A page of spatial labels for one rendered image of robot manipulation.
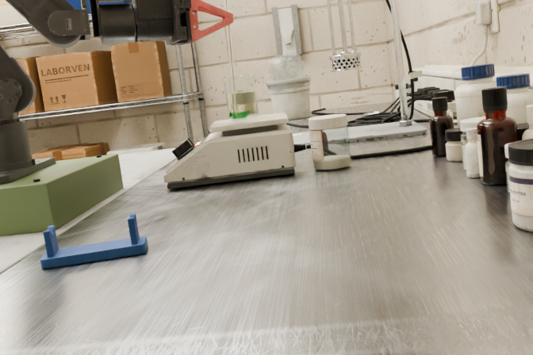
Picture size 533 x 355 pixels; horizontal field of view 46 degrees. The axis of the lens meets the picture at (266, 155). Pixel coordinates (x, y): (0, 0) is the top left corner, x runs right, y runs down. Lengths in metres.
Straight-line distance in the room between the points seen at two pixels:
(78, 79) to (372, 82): 1.50
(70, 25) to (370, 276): 0.60
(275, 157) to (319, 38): 2.44
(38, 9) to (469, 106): 0.63
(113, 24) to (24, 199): 0.29
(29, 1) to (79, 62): 2.28
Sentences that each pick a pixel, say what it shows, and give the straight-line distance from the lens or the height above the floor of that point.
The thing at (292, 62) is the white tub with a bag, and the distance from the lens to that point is 1.92.
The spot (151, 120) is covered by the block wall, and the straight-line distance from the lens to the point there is 3.49.
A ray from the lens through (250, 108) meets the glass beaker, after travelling 0.99.
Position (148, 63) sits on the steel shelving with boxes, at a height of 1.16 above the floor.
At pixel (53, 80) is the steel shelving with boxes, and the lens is 3.28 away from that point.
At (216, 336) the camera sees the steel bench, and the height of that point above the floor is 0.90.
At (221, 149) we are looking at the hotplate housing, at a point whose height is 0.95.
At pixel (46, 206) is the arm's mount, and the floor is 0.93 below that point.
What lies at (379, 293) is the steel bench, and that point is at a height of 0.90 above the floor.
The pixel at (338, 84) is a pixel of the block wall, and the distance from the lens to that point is 3.36.
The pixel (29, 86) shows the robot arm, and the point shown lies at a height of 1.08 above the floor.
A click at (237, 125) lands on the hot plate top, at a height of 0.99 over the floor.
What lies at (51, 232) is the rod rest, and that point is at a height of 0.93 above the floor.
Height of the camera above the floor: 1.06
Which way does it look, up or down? 8 degrees down
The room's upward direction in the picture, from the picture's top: 7 degrees counter-clockwise
